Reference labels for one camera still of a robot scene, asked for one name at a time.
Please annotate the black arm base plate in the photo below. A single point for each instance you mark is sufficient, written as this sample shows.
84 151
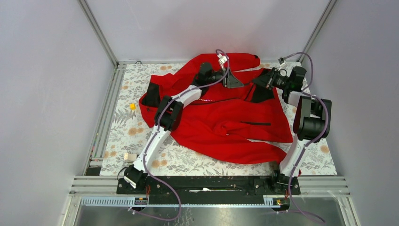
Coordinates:
196 190

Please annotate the red zip-up jacket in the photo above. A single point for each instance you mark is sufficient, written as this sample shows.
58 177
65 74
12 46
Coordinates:
237 125

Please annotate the multicoloured block row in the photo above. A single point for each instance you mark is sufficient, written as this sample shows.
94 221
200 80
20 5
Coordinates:
129 157

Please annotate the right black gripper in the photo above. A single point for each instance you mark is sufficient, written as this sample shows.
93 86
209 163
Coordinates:
262 81

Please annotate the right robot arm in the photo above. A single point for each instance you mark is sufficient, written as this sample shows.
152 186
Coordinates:
311 124

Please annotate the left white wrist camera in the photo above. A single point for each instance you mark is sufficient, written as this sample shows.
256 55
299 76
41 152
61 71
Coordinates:
222 59

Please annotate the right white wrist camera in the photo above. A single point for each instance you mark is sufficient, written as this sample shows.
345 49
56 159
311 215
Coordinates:
282 62

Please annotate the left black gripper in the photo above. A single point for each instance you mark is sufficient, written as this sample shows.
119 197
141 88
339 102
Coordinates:
230 81

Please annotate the floral patterned table mat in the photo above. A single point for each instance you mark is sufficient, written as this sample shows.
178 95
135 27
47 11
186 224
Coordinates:
129 133

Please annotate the aluminium frame rail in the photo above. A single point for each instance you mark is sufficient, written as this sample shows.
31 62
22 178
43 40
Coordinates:
101 191

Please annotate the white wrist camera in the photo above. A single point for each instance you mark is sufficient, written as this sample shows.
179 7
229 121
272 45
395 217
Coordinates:
282 62
222 59

